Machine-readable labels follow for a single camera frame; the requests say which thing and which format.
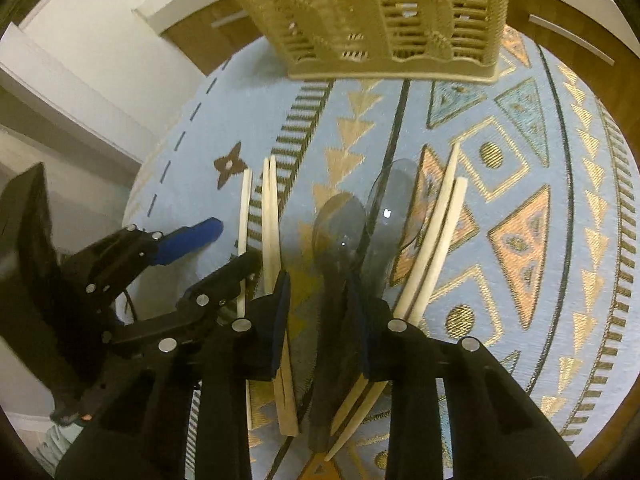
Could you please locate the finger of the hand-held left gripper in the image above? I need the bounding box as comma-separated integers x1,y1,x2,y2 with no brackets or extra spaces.
62,217,224,311
102,251,263,356

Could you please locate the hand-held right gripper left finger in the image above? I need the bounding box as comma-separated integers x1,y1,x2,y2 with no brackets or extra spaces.
55,270,292,480

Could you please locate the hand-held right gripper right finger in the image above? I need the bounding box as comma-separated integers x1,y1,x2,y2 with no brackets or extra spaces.
345,280,583,480

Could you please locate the dark translucent plastic spoon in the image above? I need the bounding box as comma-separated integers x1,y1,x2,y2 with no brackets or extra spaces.
305,192,370,453
350,157,427,376

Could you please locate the beige plastic utensil basket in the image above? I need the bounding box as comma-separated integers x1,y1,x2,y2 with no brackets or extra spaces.
205,0,511,83

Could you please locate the patterned blue tablecloth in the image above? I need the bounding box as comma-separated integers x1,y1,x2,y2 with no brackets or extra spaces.
122,25,640,480

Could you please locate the white refrigerator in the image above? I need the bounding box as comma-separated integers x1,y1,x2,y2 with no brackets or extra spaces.
20,0,211,126

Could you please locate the short silver cabinet handle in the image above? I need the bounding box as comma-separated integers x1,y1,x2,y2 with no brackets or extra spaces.
210,10,247,29

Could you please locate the long silver cabinet handle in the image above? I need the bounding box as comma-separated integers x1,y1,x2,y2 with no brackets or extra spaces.
529,14,616,67

